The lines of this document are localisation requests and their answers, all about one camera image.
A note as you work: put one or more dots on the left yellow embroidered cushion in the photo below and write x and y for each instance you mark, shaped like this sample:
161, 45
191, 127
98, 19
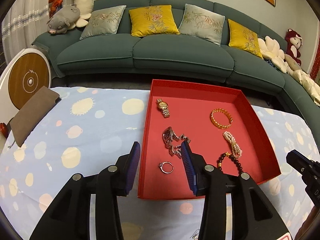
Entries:
157, 19

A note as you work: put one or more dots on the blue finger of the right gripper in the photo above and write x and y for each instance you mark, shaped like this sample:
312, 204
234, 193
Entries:
299, 162

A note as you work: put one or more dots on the red cardboard tray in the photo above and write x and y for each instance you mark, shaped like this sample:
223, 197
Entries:
191, 106

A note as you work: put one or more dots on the beige plush toy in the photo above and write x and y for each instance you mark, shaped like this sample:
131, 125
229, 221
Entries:
292, 63

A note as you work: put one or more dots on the red wall hanging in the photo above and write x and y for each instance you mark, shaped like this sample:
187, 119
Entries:
316, 65

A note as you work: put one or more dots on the left grey embroidered cushion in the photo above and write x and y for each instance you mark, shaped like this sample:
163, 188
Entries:
103, 22

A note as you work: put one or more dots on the red monkey plush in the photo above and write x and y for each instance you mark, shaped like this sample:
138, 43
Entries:
294, 42

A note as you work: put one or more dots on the right hand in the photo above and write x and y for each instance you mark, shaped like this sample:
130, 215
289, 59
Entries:
310, 229

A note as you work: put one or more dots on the blue patterned tablecloth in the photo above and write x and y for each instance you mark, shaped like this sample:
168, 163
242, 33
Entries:
90, 128

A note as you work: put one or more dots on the grey embroidered cushion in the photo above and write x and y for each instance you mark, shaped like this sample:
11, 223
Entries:
103, 22
202, 23

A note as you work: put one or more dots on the round white wood device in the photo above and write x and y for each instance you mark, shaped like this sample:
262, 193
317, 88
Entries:
26, 73

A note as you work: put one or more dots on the right yellow embroidered cushion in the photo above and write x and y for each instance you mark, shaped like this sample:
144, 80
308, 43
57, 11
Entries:
243, 38

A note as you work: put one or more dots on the dark green sofa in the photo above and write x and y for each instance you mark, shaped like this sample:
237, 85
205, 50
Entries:
179, 55

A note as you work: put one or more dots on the silver wrist watch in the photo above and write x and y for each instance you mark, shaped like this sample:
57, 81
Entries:
169, 137

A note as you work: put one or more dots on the cream satin blanket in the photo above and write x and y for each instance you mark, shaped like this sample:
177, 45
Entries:
308, 84

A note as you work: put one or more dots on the red curtain tie ornament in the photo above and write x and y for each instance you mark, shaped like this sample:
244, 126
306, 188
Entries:
53, 6

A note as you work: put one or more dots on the white flower cushion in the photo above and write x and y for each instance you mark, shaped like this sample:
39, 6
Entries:
271, 51

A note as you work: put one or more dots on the grey pig plush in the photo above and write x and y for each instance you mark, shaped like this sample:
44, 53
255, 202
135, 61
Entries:
63, 20

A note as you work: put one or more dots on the white curtain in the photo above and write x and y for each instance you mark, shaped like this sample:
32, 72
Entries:
25, 21

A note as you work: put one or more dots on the yellow embroidered cushion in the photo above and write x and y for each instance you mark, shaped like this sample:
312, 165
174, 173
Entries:
243, 38
157, 19

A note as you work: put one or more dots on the right grey embroidered cushion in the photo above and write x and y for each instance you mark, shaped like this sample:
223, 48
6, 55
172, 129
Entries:
202, 23

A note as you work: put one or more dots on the brown suede pouch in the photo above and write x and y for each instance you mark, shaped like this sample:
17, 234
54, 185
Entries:
33, 111

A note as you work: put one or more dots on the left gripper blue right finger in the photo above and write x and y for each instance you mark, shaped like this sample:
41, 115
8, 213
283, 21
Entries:
189, 164

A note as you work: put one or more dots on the gold wrist watch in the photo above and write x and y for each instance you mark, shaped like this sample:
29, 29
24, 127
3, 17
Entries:
163, 107

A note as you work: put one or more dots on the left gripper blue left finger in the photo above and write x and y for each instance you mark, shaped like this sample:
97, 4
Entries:
131, 166

